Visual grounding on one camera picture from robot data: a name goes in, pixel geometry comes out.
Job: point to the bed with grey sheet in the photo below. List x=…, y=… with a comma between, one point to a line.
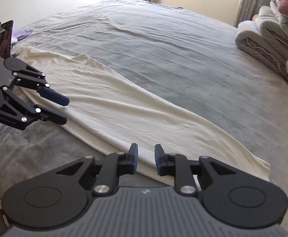
x=183, y=66

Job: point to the white pants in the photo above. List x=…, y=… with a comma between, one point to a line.
x=109, y=103

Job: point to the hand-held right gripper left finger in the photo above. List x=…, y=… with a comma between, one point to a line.
x=134, y=158

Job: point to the purple cloth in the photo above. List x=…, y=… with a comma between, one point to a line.
x=23, y=33

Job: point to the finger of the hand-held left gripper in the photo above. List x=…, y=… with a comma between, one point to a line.
x=55, y=97
x=55, y=118

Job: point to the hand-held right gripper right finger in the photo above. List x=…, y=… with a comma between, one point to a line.
x=158, y=159

